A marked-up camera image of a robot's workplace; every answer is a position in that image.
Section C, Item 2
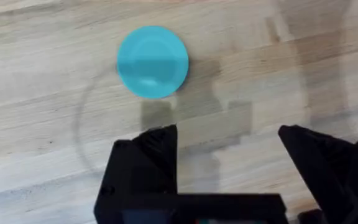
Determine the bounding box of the small blue plate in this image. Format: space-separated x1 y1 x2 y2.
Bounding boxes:
116 26 190 100

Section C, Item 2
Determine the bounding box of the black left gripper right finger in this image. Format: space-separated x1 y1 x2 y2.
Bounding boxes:
277 124 358 224

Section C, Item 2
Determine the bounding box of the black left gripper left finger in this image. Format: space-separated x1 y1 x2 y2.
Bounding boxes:
93 123 178 224

